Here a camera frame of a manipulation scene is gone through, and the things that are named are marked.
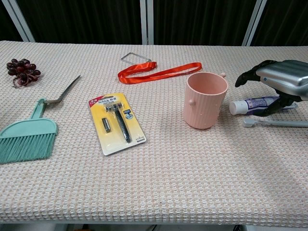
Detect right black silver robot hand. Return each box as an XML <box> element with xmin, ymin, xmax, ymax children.
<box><xmin>235</xmin><ymin>59</ymin><xmax>308</xmax><ymax>118</ymax></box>

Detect purple white toothpaste tube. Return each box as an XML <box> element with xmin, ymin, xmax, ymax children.
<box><xmin>229</xmin><ymin>96</ymin><xmax>298</xmax><ymax>115</ymax></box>

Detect grey toothbrush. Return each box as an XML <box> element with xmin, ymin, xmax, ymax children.
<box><xmin>243</xmin><ymin>117</ymin><xmax>308</xmax><ymax>128</ymax></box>

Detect pink ribbed cup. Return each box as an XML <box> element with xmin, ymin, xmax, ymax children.
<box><xmin>182</xmin><ymin>72</ymin><xmax>229</xmax><ymax>130</ymax></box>

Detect green hand brush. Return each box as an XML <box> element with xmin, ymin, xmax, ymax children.
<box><xmin>0</xmin><ymin>98</ymin><xmax>59</xmax><ymax>165</ymax></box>

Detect black pleated curtain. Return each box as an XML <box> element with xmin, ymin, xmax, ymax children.
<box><xmin>0</xmin><ymin>0</ymin><xmax>24</xmax><ymax>41</ymax></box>
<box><xmin>251</xmin><ymin>0</ymin><xmax>308</xmax><ymax>48</ymax></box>
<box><xmin>153</xmin><ymin>0</ymin><xmax>257</xmax><ymax>46</ymax></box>
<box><xmin>15</xmin><ymin>0</ymin><xmax>142</xmax><ymax>45</ymax></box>

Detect clear badge holder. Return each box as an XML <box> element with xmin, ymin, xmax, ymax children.
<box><xmin>120</xmin><ymin>52</ymin><xmax>152</xmax><ymax>65</ymax></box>

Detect beige waffle tablecloth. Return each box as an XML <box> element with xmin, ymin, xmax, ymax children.
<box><xmin>0</xmin><ymin>40</ymin><xmax>308</xmax><ymax>228</ymax></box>

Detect yellow razor blister pack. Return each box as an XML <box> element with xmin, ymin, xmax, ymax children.
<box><xmin>88</xmin><ymin>92</ymin><xmax>147</xmax><ymax>156</ymax></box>

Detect dark red grape bunch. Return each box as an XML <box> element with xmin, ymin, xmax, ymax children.
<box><xmin>6</xmin><ymin>58</ymin><xmax>41</xmax><ymax>89</ymax></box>

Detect white frame post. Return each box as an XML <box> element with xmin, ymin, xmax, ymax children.
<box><xmin>0</xmin><ymin>0</ymin><xmax>36</xmax><ymax>42</ymax></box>
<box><xmin>140</xmin><ymin>0</ymin><xmax>154</xmax><ymax>45</ymax></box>
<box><xmin>241</xmin><ymin>0</ymin><xmax>268</xmax><ymax>47</ymax></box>

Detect orange lanyard strap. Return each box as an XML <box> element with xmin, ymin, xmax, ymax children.
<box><xmin>117</xmin><ymin>62</ymin><xmax>202</xmax><ymax>85</ymax></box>

